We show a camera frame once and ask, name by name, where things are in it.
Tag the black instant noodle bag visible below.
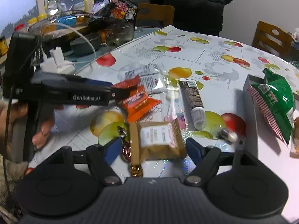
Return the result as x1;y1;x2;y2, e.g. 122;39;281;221
88;0;138;30

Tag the red small snack packet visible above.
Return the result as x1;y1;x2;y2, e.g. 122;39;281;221
112;75;141;89

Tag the orange snack packet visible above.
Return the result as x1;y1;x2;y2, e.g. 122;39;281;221
121;85;162;123

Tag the grey cardboard tray box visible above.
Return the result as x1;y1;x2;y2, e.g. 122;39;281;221
242;74;299;159

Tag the blue box on clutter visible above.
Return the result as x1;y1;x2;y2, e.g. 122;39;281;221
56;15;76;27

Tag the wooden chair near person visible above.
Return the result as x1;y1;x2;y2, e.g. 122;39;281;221
136;3;175;28

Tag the brown paper snack packet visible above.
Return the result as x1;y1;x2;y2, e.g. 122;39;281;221
129;119;187;165

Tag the gold candy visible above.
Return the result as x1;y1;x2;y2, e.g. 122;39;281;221
117;126;143;178

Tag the person in puffer jacket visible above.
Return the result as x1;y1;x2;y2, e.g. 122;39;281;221
149;0;233;36

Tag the wooden chair right side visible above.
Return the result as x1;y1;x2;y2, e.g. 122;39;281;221
252;21;293;59

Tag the green snack bag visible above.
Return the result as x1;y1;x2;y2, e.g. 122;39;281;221
246;68;295;145

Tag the white charger with cable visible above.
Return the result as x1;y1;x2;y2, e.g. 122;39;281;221
40;22;96;68

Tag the brown chocolate tube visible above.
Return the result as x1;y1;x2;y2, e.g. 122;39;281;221
179;78;206;131

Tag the person's left hand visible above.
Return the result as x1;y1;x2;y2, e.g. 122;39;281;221
0;101;64;150

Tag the fruit pattern tablecloth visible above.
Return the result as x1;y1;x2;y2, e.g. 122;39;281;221
28;25;299;223

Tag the yellow peanut snack bag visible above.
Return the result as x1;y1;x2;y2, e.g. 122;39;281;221
290;117;299;158

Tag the small silver candy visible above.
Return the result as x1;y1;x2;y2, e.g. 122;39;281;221
217;128;238;143

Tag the clear nut packet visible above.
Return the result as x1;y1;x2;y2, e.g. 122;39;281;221
124;63;166;91

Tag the glass bowl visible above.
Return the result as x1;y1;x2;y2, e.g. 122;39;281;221
104;22;135;47

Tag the clear lollipop packet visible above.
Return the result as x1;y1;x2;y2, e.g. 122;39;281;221
149;87;187;130

